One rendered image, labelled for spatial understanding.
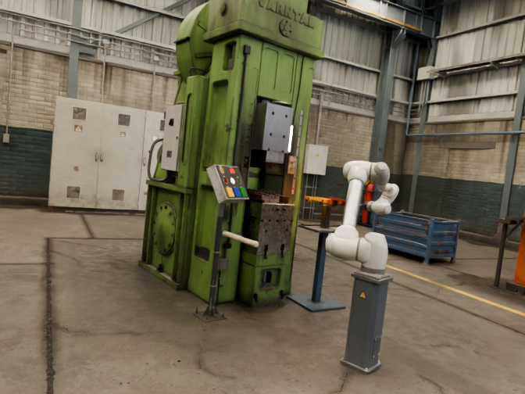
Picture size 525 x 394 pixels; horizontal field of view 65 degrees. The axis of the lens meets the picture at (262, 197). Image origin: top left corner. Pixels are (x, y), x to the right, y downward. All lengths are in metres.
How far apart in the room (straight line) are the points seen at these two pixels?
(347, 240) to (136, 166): 6.37
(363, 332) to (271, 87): 2.19
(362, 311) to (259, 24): 2.42
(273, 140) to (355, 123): 8.31
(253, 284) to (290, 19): 2.34
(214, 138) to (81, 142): 4.94
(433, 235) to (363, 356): 4.34
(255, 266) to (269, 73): 1.69
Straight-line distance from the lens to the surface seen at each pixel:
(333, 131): 11.37
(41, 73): 9.17
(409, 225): 7.13
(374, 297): 2.75
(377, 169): 3.01
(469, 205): 11.59
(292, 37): 3.97
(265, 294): 3.76
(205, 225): 3.83
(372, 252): 2.71
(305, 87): 4.07
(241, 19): 3.65
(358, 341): 2.86
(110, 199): 8.55
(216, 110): 3.83
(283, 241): 3.74
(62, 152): 8.44
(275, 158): 3.63
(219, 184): 3.04
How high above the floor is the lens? 1.21
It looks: 4 degrees down
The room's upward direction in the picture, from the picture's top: 6 degrees clockwise
